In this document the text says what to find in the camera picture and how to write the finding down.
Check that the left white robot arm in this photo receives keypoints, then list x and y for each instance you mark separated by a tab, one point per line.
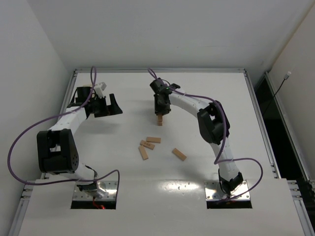
57	152

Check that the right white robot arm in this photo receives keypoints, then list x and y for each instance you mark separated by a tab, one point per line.
213	127

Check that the wood block numbered twelve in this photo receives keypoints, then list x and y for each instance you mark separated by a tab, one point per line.
153	140

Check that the metal base plate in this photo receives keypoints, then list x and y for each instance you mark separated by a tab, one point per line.
100	191
214	193

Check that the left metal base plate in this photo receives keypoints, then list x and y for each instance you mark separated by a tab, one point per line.
100	191

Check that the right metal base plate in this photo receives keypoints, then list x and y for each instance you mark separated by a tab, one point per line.
214	193

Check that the wood block with print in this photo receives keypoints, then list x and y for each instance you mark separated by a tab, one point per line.
147	145

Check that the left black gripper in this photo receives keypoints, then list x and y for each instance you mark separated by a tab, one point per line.
102	107

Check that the aluminium table frame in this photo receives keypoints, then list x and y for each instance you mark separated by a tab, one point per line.
164	196

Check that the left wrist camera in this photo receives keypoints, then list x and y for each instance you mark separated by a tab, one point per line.
99	89

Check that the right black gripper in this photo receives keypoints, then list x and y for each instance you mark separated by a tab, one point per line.
162	108

